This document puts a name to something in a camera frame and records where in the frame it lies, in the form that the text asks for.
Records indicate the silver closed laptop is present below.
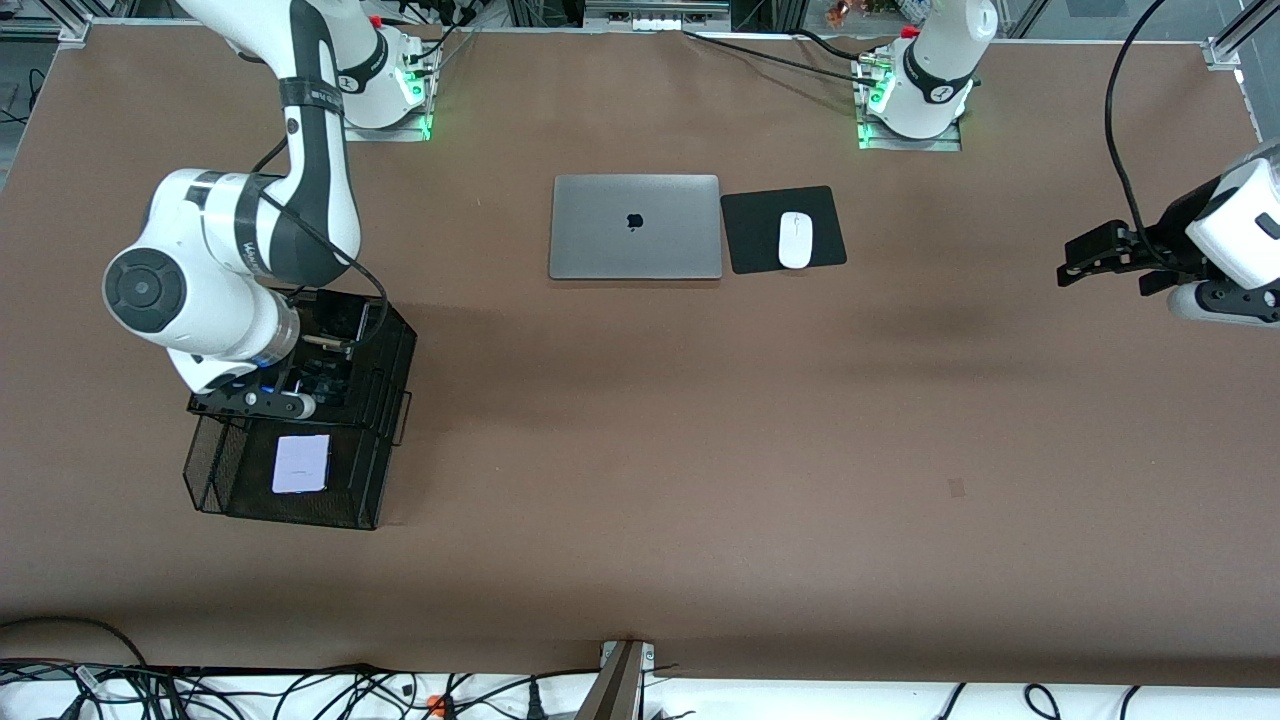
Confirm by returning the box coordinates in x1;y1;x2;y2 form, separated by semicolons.
548;175;723;281

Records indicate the metal camera post bracket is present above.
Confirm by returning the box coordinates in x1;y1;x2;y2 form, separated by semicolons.
575;640;657;720

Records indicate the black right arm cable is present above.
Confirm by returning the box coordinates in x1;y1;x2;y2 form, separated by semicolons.
250;135;390;352

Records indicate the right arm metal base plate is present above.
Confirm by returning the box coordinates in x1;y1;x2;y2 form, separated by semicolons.
329;100;434;143

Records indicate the white computer mouse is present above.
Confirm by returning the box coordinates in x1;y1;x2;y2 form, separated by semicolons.
778;211;814;270

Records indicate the grey power strip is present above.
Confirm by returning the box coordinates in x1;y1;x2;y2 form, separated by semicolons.
584;0;732;32

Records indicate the black mouse pad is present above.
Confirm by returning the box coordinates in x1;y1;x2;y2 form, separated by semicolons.
720;185;848;275

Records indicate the black slab smartphone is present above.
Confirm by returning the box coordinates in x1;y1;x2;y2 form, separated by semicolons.
314;295;372;348

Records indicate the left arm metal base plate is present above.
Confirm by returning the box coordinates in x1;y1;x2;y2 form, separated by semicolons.
857;110;963;153

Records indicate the aluminium frame profile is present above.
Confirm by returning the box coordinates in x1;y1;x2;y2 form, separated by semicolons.
0;0;93;43

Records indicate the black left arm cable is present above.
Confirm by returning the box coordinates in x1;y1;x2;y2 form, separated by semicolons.
1103;0;1173;253

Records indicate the long black table cable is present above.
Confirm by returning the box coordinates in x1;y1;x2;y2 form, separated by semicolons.
683;30;877;87

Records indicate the grey looped floor cable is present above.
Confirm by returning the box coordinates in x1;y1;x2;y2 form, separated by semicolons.
0;616;149;669

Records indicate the black wire mesh tray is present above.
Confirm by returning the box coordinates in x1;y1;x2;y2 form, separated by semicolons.
183;286;418;531

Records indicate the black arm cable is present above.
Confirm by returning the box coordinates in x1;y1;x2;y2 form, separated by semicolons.
250;135;390;352
1103;0;1173;253

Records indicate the lavender flip phone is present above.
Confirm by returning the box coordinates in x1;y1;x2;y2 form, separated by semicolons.
271;434;332;496

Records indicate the short black table cable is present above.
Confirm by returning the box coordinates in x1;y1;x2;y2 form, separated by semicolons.
790;28;867;64

